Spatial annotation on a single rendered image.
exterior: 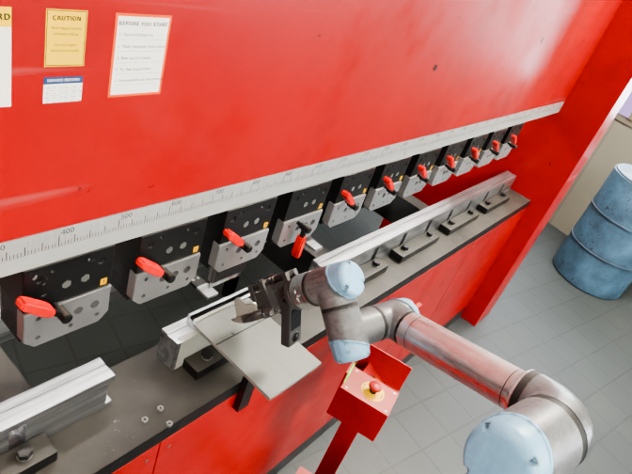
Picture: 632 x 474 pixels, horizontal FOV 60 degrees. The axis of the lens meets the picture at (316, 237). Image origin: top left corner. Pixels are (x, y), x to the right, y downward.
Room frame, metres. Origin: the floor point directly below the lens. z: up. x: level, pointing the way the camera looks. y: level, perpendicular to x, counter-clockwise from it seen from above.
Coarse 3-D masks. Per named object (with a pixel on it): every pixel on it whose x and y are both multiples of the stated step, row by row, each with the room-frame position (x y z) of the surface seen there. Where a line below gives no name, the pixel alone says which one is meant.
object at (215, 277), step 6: (240, 264) 1.05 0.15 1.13; (210, 270) 0.99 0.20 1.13; (228, 270) 1.01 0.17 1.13; (234, 270) 1.03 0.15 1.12; (240, 270) 1.05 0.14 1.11; (210, 276) 0.98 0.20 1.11; (216, 276) 0.98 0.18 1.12; (222, 276) 1.00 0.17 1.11; (228, 276) 1.02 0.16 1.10; (234, 276) 1.05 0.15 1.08; (210, 282) 0.98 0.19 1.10; (216, 282) 1.00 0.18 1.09; (222, 282) 1.02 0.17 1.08
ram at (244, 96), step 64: (0, 0) 0.55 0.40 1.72; (64, 0) 0.61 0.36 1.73; (128, 0) 0.68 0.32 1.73; (192, 0) 0.76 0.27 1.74; (256, 0) 0.87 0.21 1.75; (320, 0) 1.00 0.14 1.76; (384, 0) 1.18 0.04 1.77; (448, 0) 1.41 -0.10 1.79; (512, 0) 1.75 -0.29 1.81; (576, 0) 2.27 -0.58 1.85; (192, 64) 0.78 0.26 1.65; (256, 64) 0.90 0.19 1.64; (320, 64) 1.05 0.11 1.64; (384, 64) 1.26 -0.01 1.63; (448, 64) 1.54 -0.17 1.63; (512, 64) 1.98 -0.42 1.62; (576, 64) 2.71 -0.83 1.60; (0, 128) 0.55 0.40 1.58; (64, 128) 0.61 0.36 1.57; (128, 128) 0.70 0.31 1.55; (192, 128) 0.80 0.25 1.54; (256, 128) 0.94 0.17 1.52; (320, 128) 1.11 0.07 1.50; (384, 128) 1.36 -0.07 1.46; (448, 128) 1.72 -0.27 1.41; (0, 192) 0.55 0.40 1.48; (64, 192) 0.62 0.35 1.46; (128, 192) 0.71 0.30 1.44; (192, 192) 0.83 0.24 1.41; (256, 192) 0.98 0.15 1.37; (64, 256) 0.63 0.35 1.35
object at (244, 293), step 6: (246, 288) 1.13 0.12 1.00; (234, 294) 1.09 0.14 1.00; (240, 294) 1.10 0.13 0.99; (246, 294) 1.10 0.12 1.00; (222, 300) 1.05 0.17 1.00; (228, 300) 1.07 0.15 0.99; (210, 306) 1.02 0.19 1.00; (216, 306) 1.03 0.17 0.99; (192, 312) 0.97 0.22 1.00; (198, 312) 0.98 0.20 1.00; (204, 312) 1.00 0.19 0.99; (192, 318) 0.96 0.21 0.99; (192, 324) 0.95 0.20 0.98
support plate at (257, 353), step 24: (216, 312) 1.00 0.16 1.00; (216, 336) 0.93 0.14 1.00; (240, 336) 0.95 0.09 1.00; (264, 336) 0.98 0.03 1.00; (240, 360) 0.88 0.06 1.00; (264, 360) 0.91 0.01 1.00; (288, 360) 0.93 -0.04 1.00; (312, 360) 0.96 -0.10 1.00; (264, 384) 0.84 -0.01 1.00; (288, 384) 0.86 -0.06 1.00
